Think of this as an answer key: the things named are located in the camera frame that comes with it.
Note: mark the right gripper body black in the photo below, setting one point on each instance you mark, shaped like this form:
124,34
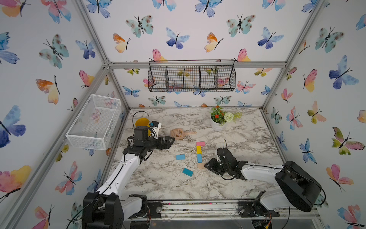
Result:
226,169

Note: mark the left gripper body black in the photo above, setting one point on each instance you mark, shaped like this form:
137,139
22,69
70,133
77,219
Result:
155,143

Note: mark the tan building block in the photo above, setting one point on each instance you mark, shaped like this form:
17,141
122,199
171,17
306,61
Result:
200,165

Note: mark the light blue building block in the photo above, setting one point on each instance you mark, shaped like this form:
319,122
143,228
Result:
180,157

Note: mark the yellow building block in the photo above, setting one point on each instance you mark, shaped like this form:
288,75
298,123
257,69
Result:
198,149

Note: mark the teal building block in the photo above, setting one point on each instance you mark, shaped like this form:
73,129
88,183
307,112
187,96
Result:
187,172

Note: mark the pink building block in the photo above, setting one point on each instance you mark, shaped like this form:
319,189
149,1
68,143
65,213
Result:
202,143

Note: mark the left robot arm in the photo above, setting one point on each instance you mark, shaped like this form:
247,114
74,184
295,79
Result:
104,208

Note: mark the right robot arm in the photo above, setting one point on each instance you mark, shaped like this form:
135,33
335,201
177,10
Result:
296,188

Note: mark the beige plastic slotted scoop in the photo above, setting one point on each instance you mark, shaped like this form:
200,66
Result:
179,133

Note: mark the white pot artificial flowers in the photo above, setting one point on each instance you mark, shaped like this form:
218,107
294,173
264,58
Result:
219,118

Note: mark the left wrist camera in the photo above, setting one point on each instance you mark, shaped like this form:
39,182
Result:
155,126

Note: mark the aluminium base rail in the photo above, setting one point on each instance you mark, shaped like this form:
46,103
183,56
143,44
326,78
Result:
216,210

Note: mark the white mesh wall basket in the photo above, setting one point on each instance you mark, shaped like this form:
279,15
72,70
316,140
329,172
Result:
95,123

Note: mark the black wire wall basket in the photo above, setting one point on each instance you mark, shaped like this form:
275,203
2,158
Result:
191,76

